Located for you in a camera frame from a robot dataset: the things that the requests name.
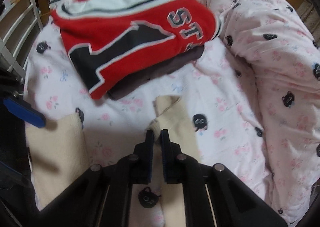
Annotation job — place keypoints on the pink cat print duvet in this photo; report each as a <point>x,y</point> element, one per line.
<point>272,40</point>

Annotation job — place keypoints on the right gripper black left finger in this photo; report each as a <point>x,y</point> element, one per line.
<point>135,168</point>

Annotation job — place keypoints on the cream ribbed knit garment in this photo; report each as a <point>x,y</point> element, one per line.
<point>59,156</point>

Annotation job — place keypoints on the dark folded garment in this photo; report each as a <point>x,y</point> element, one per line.
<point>132,81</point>

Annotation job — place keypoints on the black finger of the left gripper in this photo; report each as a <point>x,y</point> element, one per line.
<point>24,111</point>

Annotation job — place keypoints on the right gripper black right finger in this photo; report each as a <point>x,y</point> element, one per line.
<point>182,187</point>

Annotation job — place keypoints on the white drawer rack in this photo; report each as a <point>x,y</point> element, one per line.
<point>20,26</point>

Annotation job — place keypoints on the red jersey with number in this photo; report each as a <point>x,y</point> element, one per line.
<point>107,40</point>

